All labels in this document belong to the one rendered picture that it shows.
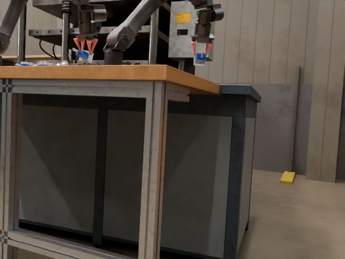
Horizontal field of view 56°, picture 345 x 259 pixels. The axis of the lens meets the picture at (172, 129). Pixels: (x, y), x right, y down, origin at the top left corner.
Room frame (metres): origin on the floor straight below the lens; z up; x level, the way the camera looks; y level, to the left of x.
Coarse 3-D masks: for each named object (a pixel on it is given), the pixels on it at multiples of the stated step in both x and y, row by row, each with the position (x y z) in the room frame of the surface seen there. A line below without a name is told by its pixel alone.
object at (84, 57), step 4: (72, 48) 1.51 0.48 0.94; (76, 52) 1.57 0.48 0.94; (80, 52) 1.56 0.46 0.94; (84, 52) 1.56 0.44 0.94; (88, 52) 1.59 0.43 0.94; (80, 56) 1.57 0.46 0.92; (84, 56) 1.57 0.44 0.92; (88, 56) 1.59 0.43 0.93; (92, 56) 1.62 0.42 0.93; (80, 60) 1.60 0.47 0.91; (84, 60) 1.59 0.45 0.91; (88, 60) 1.60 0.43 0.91
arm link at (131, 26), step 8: (144, 0) 1.21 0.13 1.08; (152, 0) 1.21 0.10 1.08; (160, 0) 1.23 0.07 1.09; (136, 8) 1.20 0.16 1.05; (144, 8) 1.19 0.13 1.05; (152, 8) 1.21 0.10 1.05; (128, 16) 1.18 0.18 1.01; (136, 16) 1.17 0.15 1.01; (144, 16) 1.19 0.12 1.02; (128, 24) 1.14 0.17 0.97; (136, 24) 1.17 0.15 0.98; (112, 32) 1.15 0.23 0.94; (120, 32) 1.12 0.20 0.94; (128, 32) 1.14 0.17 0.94; (136, 32) 1.16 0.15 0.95; (112, 40) 1.13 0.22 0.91
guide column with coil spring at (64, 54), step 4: (64, 4) 2.54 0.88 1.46; (68, 4) 2.54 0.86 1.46; (64, 16) 2.54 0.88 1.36; (68, 16) 2.55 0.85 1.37; (64, 20) 2.54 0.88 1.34; (68, 20) 2.55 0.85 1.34; (64, 24) 2.54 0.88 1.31; (68, 24) 2.55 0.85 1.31; (64, 28) 2.54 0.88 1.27; (68, 28) 2.55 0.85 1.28; (64, 32) 2.54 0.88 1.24; (68, 32) 2.55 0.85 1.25; (64, 36) 2.54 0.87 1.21; (68, 36) 2.55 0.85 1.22; (64, 40) 2.54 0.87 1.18; (68, 40) 2.56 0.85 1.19; (64, 44) 2.54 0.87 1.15; (68, 44) 2.56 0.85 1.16; (64, 48) 2.54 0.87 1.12; (68, 48) 2.56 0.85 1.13; (64, 52) 2.54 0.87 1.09; (68, 52) 2.56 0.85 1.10; (64, 56) 2.54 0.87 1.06; (68, 56) 2.57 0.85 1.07
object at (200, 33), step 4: (200, 24) 1.44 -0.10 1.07; (208, 24) 1.45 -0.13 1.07; (200, 28) 1.45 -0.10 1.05; (204, 28) 1.44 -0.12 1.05; (208, 28) 1.45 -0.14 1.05; (192, 32) 1.51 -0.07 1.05; (200, 32) 1.46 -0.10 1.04; (204, 32) 1.45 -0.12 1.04; (208, 32) 1.47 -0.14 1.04; (192, 36) 1.46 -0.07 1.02; (196, 36) 1.46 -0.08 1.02; (200, 36) 1.46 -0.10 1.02; (204, 36) 1.46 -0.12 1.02; (208, 36) 1.47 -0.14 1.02; (212, 36) 1.48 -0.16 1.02
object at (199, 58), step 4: (196, 52) 1.52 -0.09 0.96; (196, 56) 1.49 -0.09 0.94; (200, 56) 1.46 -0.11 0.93; (204, 56) 1.48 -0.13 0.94; (196, 60) 1.49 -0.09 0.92; (200, 60) 1.49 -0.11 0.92; (204, 60) 1.48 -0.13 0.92; (196, 64) 1.52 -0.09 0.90; (200, 64) 1.52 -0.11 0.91; (204, 64) 1.52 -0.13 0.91
